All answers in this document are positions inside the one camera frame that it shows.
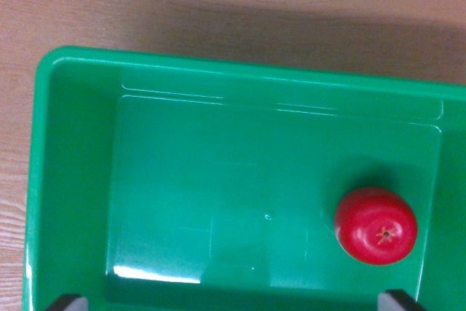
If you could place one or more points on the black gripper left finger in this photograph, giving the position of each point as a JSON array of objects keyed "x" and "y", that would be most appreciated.
[{"x": 69, "y": 303}]

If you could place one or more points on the red toy apple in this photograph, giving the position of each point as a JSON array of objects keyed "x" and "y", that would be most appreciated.
[{"x": 375, "y": 226}]

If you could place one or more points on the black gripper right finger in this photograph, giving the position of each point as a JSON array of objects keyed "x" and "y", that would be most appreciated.
[{"x": 397, "y": 302}]

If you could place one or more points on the green plastic bin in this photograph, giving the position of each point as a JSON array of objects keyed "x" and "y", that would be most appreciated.
[{"x": 225, "y": 187}]

